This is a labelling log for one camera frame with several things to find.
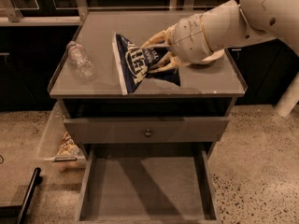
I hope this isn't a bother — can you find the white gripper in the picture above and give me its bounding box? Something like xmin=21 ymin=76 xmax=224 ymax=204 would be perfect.
xmin=141 ymin=14 xmax=213 ymax=73

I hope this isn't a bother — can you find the blue Kettle chip bag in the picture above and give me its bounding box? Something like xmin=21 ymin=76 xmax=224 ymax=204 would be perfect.
xmin=112 ymin=34 xmax=180 ymax=95

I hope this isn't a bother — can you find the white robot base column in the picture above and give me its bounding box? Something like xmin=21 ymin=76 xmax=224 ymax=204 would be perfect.
xmin=274 ymin=72 xmax=299 ymax=117

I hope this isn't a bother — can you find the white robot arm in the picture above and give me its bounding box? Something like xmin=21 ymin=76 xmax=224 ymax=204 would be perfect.
xmin=143 ymin=0 xmax=299 ymax=73

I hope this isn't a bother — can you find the closed grey top drawer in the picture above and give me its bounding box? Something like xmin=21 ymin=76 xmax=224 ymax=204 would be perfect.
xmin=64 ymin=117 xmax=229 ymax=144

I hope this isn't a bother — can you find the round metal drawer knob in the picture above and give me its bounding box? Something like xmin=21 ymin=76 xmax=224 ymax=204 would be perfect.
xmin=144 ymin=129 xmax=152 ymax=137

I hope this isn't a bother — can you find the grey drawer cabinet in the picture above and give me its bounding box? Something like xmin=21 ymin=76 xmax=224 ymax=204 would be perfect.
xmin=47 ymin=10 xmax=249 ymax=224

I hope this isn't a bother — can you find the open grey middle drawer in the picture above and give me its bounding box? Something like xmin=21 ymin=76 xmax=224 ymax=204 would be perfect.
xmin=75 ymin=143 xmax=221 ymax=224

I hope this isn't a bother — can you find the snack bag in bin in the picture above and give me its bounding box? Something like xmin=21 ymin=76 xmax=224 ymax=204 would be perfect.
xmin=57 ymin=133 xmax=81 ymax=156

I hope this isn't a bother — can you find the white paper bowl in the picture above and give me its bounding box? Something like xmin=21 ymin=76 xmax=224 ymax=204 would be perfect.
xmin=197 ymin=49 xmax=224 ymax=65

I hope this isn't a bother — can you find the clear plastic water bottle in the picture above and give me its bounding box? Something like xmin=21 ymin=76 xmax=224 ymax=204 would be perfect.
xmin=66 ymin=41 xmax=95 ymax=80

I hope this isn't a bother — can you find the clear plastic storage bin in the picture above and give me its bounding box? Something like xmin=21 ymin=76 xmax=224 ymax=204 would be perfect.
xmin=36 ymin=103 xmax=86 ymax=166

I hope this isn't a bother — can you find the black bar object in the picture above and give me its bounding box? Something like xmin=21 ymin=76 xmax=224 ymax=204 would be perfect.
xmin=0 ymin=167 xmax=43 ymax=224

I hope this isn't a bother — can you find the metal railing frame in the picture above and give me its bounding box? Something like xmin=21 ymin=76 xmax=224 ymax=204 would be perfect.
xmin=0 ymin=0 xmax=244 ymax=28

